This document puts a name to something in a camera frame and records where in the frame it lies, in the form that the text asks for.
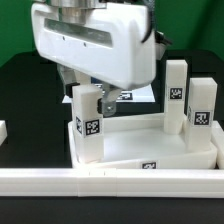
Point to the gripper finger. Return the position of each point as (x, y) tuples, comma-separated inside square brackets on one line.
[(71, 77), (108, 95)]

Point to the white front rail fence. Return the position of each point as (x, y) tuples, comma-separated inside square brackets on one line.
[(112, 183)]

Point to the white desk top tray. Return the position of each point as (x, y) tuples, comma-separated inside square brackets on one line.
[(138, 142)]

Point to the white block left edge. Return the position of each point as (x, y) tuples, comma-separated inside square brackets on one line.
[(3, 131)]

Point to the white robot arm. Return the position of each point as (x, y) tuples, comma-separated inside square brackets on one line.
[(75, 11)]

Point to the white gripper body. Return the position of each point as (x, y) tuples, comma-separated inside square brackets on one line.
[(116, 43)]

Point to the white marker base plate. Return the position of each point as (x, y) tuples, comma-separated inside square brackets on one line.
[(144, 94)]

